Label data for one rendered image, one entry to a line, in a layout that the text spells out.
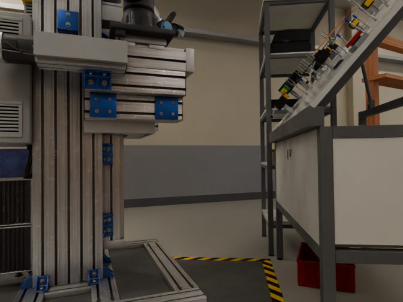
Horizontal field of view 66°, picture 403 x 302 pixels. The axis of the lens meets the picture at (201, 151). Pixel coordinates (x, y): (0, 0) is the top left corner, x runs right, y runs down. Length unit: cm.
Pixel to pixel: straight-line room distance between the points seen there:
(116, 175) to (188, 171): 352
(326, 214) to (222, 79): 429
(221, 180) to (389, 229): 404
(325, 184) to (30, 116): 105
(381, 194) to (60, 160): 113
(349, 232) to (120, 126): 89
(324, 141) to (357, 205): 23
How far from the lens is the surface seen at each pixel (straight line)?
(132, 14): 125
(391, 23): 140
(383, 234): 117
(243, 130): 523
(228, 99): 519
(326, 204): 110
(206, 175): 494
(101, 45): 105
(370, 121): 339
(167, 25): 195
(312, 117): 108
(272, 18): 283
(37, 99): 134
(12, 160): 370
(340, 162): 110
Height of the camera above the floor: 70
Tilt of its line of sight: 1 degrees up
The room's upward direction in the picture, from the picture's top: 1 degrees counter-clockwise
